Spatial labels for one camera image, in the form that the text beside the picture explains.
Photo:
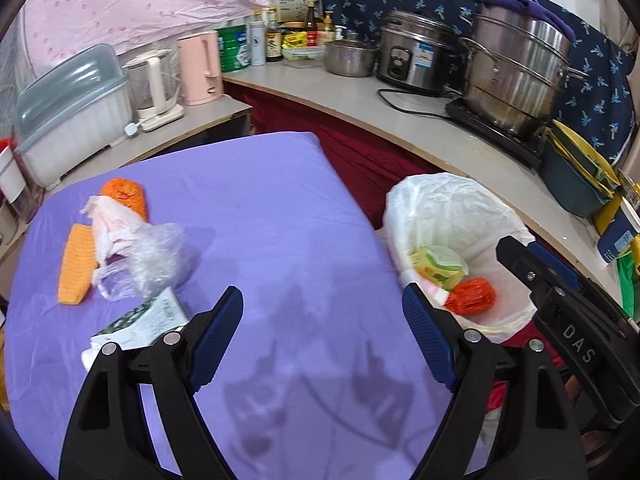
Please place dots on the black induction cooker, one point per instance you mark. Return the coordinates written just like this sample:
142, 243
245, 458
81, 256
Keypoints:
480, 120

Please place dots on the pale blue thermos bottle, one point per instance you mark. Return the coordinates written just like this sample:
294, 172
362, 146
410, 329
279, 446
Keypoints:
257, 45

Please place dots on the dark bottle white label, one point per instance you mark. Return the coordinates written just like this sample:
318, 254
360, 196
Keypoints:
273, 42

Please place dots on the pink electric kettle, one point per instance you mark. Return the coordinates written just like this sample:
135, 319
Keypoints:
197, 70

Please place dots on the large steel steamer pot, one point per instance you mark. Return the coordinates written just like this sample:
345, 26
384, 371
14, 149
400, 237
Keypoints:
515, 80

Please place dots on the steel rice cooker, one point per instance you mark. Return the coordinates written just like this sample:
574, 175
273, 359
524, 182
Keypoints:
410, 60

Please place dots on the purple tablecloth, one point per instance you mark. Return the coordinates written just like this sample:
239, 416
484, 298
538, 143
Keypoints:
280, 240

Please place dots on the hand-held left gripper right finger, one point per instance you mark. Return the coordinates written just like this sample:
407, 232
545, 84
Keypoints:
430, 340

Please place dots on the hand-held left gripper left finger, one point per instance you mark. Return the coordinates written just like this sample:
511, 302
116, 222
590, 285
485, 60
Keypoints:
215, 340

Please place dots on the small steel pot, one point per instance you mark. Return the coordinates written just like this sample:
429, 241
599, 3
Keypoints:
350, 57

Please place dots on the orange bag with red print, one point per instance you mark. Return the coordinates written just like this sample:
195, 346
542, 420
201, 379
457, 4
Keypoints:
470, 297

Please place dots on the purple cloth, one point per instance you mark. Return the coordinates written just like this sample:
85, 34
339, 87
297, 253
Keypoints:
520, 0

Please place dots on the green white milk carton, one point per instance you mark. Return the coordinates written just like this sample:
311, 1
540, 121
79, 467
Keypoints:
145, 320

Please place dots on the stacked yellow blue basins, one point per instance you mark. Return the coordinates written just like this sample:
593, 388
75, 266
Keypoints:
570, 180

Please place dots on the white green carton box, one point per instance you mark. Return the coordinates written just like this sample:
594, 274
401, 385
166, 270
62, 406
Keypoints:
287, 5

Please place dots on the yellow packet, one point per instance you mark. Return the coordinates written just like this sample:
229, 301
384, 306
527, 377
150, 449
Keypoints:
295, 40

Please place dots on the amber sauce bottle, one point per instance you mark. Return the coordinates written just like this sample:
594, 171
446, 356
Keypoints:
327, 30

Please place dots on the green yellow plastic bag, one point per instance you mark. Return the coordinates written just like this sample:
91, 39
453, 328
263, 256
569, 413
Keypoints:
440, 265

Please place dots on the clear glass food container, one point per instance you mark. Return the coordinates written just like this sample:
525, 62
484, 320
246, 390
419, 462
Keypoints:
302, 57

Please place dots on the blue paper cup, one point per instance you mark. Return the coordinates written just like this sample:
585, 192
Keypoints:
617, 240

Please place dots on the glass electric kettle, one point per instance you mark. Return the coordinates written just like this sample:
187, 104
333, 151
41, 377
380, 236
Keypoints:
150, 85

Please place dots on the grey patterned cloth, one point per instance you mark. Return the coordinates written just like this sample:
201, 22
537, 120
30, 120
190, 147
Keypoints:
15, 70

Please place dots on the orange waffle sponge cloth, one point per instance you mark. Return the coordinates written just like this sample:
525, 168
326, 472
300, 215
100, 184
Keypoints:
75, 270

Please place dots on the white dish box grey lid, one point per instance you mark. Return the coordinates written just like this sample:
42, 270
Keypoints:
75, 135

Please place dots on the clear plastic bag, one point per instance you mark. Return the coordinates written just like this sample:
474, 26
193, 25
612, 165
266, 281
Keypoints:
155, 260

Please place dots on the dark bottle red label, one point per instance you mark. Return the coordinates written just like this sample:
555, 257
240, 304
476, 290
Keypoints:
311, 25

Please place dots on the white blender cup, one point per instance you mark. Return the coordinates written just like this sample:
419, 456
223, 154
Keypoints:
10, 175

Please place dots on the orange snack packet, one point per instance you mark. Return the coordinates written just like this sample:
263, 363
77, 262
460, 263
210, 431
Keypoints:
125, 195

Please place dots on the waste bin with white liner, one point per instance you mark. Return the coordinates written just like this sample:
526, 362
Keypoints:
450, 210

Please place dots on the white power plug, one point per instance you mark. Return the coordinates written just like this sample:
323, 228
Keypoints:
131, 129

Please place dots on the green tin can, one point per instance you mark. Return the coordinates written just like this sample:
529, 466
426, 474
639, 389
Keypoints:
234, 47

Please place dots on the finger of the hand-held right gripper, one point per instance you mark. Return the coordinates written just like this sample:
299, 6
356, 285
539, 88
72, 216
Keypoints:
557, 267
520, 260

